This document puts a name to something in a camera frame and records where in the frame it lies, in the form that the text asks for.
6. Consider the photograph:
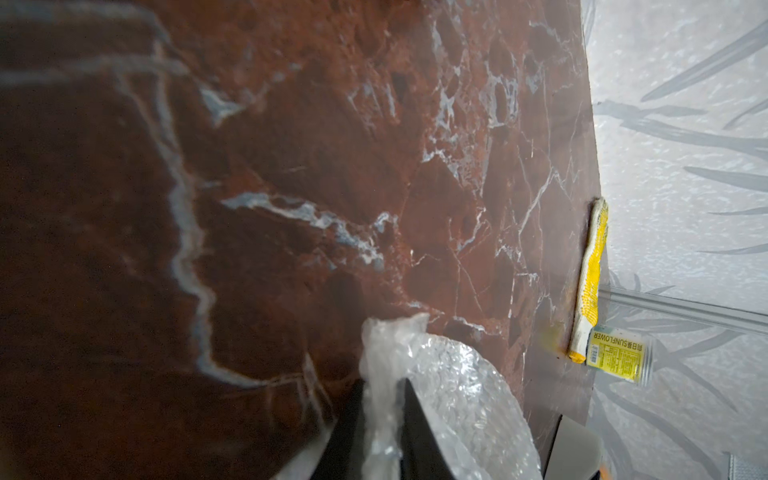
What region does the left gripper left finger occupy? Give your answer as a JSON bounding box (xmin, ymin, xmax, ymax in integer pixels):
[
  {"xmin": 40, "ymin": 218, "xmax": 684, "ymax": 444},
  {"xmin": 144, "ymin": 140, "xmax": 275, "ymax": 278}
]
[{"xmin": 310, "ymin": 379, "xmax": 365, "ymax": 480}]

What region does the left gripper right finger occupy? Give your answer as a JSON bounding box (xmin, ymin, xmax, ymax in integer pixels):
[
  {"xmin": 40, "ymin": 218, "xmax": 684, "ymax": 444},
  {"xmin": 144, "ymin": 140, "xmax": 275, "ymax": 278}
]
[{"xmin": 400, "ymin": 379, "xmax": 455, "ymax": 480}]

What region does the clear bubble wrap sheet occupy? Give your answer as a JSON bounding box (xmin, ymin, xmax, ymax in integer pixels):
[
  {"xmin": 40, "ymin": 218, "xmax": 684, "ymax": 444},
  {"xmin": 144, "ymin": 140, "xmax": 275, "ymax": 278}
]
[{"xmin": 360, "ymin": 313, "xmax": 542, "ymax": 479}]

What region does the yellow white work glove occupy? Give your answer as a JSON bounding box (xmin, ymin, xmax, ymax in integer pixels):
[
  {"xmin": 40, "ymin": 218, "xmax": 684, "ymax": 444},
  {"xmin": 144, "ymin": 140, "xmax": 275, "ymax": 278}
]
[{"xmin": 568, "ymin": 198, "xmax": 609, "ymax": 364}]

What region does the sunflower label tin can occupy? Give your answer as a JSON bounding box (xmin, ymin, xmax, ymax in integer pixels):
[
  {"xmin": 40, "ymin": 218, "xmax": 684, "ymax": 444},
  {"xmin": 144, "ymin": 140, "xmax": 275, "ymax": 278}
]
[{"xmin": 586, "ymin": 326, "xmax": 654, "ymax": 387}]

